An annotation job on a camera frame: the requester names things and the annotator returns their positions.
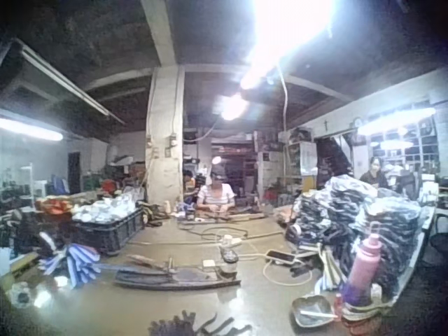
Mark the heap of orange cloth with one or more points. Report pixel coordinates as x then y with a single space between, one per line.
52 206

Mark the black office chair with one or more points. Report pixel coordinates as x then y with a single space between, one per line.
439 241

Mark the white tape roll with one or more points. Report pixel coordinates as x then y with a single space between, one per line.
21 294

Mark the white power strip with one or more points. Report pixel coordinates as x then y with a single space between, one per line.
231 241

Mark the bright ceiling lamp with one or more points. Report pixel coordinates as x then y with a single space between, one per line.
280 38

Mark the dark wall cross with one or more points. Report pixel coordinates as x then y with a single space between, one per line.
326 125

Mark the wall socket boxes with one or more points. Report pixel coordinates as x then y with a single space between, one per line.
171 143

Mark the pink water bottle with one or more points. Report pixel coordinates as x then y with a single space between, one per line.
364 271

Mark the black plastic crate with white items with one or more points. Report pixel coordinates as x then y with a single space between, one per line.
105 227

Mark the roll of tape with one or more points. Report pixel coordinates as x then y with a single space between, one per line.
295 230

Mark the metal tray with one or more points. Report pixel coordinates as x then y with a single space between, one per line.
311 311

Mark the small white box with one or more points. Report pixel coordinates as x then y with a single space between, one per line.
209 264

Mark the cluttered storage shelf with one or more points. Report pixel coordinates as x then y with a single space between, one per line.
297 157

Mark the heap of bagged dark sandals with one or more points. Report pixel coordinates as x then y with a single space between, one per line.
360 224

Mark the small white bottle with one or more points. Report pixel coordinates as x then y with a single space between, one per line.
168 207

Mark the dark staircase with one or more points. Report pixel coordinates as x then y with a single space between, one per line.
332 157

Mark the fluorescent tube lamp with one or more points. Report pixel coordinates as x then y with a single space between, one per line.
31 129

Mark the dark sandal sole press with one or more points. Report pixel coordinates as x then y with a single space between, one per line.
175 278

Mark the smartphone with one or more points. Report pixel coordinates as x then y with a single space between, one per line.
280 256

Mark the round ceiling lamp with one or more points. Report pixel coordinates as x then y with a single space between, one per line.
232 106

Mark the round wall clock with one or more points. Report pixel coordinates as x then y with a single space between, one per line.
357 122

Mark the glass jar with black lid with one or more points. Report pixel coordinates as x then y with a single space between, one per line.
228 262

